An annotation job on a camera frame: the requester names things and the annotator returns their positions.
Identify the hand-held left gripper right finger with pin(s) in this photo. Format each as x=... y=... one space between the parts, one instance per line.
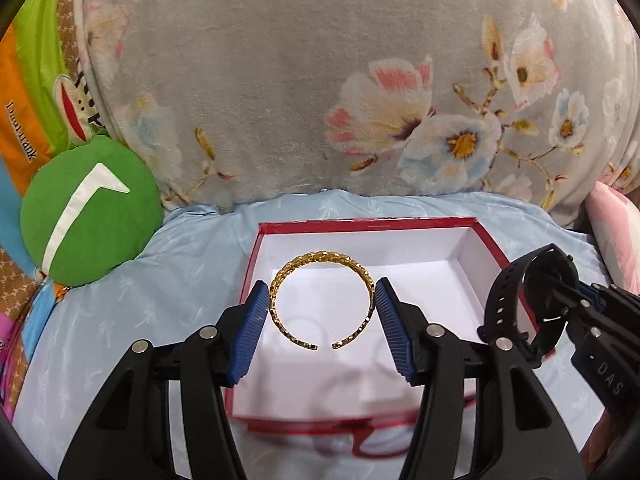
x=394 y=330

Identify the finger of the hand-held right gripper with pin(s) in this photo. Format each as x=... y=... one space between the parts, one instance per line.
x=582 y=322
x=595 y=294

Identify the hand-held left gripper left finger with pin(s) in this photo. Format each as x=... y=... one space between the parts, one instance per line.
x=248 y=330

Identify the black wrist watch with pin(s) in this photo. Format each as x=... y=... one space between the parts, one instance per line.
x=505 y=290

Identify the red cardboard box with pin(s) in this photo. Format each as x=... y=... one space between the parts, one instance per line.
x=320 y=390

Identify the gold bangle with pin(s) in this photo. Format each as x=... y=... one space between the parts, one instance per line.
x=320 y=258

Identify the pink pillow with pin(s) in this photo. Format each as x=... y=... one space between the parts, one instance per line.
x=612 y=225

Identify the green round cushion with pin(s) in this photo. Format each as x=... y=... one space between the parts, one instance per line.
x=100 y=240

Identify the grey floral blanket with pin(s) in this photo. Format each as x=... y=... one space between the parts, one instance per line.
x=280 y=70

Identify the colourful printed bedsheet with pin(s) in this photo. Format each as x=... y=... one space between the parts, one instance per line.
x=30 y=110

